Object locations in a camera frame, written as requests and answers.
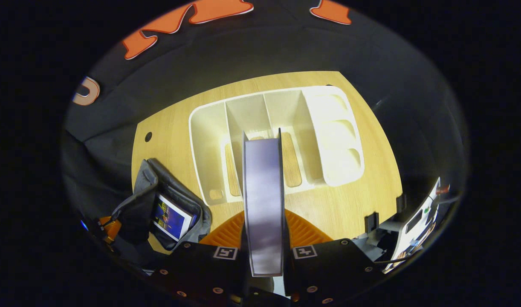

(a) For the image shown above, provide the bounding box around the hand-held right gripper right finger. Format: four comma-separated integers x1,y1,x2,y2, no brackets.
284,209,388,305

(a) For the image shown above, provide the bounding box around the blue cover book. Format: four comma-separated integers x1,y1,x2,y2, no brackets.
152,193,198,243

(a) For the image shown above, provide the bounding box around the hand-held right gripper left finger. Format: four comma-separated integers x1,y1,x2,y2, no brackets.
151,209,249,305

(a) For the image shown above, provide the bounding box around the cream plastic bookshelf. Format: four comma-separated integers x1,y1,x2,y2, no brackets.
188,85,365,207

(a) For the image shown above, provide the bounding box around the white electronic device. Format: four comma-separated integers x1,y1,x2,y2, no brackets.
382,177,442,273

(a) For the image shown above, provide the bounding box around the grey cover book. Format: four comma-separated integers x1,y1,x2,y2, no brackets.
242,128,285,278

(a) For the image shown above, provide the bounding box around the black grey schoolbag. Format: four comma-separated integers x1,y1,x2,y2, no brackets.
111,158,213,252

